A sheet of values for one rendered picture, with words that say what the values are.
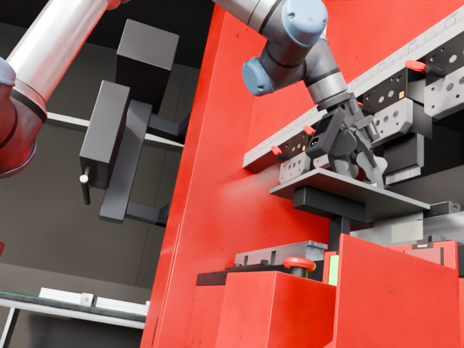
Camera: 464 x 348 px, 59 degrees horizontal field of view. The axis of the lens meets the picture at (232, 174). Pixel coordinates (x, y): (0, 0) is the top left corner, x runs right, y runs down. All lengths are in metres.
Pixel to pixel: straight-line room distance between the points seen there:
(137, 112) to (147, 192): 2.21
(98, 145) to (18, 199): 2.89
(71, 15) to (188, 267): 1.04
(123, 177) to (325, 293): 1.75
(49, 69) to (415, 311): 0.64
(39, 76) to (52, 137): 3.97
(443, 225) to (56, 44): 0.75
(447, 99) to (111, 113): 1.31
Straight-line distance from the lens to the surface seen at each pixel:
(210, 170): 1.68
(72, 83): 4.98
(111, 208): 2.10
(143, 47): 2.00
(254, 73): 0.79
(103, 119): 1.80
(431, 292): 0.45
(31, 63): 0.77
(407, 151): 1.00
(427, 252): 0.51
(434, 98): 0.95
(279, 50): 0.73
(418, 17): 1.12
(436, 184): 1.63
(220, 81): 1.85
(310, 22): 0.69
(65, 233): 4.40
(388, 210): 0.92
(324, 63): 0.86
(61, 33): 0.80
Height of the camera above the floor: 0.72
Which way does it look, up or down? 20 degrees up
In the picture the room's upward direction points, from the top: 10 degrees clockwise
